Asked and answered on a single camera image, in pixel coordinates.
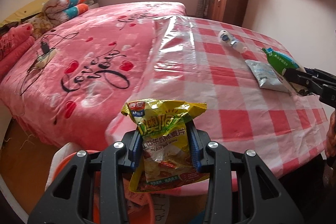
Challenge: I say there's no blue green cow bag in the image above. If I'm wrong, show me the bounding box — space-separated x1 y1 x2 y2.
261 48 310 96

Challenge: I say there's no white grey pouch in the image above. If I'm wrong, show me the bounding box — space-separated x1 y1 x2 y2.
245 60 289 94

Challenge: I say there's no yellow green oatmeal bag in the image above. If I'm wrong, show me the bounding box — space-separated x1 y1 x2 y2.
121 98 209 192

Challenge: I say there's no person's right hand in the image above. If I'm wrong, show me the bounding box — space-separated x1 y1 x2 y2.
325 111 336 158

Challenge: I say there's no small white blue bottle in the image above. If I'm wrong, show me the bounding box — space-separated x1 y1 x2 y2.
218 30 247 53

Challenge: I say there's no brown wooden cabinet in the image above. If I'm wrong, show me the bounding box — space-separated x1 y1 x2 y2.
205 0 248 27

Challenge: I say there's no pink love you bedspread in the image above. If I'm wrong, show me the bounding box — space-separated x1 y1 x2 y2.
1 2 186 150

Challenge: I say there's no red white checkered tablecloth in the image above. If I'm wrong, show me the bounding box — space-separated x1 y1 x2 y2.
129 16 329 177

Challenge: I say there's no white power strip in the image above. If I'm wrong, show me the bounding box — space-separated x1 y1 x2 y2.
33 49 57 69

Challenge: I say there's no folded pink love blanket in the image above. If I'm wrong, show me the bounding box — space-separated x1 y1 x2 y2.
1 23 35 80

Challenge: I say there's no floral beige pillow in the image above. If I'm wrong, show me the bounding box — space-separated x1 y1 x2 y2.
23 12 55 40

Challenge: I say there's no lower rolled colourful quilt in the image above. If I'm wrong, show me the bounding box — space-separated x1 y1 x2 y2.
47 3 89 26

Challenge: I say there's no rolled colourful quilt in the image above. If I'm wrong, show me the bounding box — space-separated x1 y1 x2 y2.
42 0 86 15
47 3 89 26

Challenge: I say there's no yellow headboard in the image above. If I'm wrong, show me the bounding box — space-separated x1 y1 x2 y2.
1 0 49 27

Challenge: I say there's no upper rolled colourful quilt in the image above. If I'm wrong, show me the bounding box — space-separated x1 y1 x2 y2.
42 0 86 15

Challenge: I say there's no black charger cable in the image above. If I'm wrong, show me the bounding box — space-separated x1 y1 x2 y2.
19 31 79 96

